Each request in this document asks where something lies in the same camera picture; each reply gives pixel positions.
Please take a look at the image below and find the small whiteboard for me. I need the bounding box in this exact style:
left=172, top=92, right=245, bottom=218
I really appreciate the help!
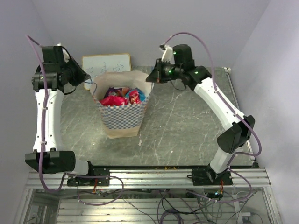
left=82, top=53, right=131, bottom=90

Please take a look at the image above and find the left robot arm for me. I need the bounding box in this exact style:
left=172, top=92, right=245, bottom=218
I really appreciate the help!
left=25, top=45, right=95, bottom=185

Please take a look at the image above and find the blue red snack bag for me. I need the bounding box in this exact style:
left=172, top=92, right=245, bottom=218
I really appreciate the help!
left=125, top=88, right=146, bottom=105

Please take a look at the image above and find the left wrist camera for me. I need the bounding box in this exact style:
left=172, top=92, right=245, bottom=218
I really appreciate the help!
left=57, top=43, right=70, bottom=63

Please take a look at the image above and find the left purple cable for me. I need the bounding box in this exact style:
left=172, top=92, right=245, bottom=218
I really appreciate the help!
left=25, top=35, right=66, bottom=193

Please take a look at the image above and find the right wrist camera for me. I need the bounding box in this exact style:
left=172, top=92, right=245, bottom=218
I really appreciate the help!
left=159, top=44, right=173, bottom=63

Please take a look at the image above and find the purple snack bag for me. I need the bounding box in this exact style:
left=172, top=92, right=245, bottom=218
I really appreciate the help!
left=104, top=87, right=130, bottom=98

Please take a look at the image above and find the aluminium frame rail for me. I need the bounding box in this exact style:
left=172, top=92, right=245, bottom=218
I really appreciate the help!
left=25, top=169, right=271, bottom=189

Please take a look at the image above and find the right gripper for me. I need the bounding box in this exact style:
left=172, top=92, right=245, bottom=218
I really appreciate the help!
left=145, top=58, right=183, bottom=84

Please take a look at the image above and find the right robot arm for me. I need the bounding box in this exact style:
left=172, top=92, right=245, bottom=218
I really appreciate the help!
left=146, top=44, right=255, bottom=185

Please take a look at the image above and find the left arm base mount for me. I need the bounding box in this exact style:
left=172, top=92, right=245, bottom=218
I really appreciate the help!
left=67, top=167, right=110, bottom=187

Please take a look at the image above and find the checkered paper bag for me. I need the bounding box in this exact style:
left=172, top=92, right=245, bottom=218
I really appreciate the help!
left=90, top=71, right=153, bottom=139

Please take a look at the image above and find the red chips bag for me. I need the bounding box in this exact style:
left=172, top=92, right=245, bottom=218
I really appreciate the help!
left=99, top=96, right=128, bottom=107

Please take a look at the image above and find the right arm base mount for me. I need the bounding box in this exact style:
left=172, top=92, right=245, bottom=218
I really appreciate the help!
left=187, top=166, right=233, bottom=186

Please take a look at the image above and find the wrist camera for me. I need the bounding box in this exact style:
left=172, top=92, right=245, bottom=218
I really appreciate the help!
left=159, top=44, right=173, bottom=63
left=57, top=43, right=70, bottom=63

